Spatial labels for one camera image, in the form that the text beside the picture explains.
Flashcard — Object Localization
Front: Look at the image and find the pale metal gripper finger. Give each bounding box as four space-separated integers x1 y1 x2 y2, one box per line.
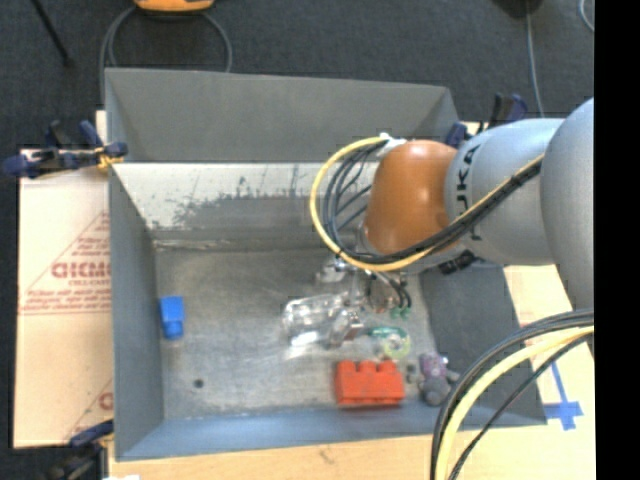
338 290 363 319
326 312 365 350

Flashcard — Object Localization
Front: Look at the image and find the clear plastic bottle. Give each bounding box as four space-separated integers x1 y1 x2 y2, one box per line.
280 292 351 349

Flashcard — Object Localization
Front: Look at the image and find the red toy brick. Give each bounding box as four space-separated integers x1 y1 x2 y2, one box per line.
334 359 406 409

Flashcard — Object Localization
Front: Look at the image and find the grey and purple toy animal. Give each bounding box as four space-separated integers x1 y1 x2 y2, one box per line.
416 351 460 407

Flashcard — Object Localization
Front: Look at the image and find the grey metal bin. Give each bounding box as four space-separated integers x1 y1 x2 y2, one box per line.
103 67 547 462

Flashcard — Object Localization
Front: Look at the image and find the blue toy brick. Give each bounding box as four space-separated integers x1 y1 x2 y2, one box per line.
158 295 186 341

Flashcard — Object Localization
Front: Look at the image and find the brown cardboard board, red print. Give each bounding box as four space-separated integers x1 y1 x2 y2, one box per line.
11 159 116 450

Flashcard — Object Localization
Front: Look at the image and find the green and white ring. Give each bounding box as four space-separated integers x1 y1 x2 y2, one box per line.
368 325 412 362

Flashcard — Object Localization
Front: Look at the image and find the black cylinder on white bracket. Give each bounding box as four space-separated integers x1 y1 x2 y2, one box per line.
438 249 476 276

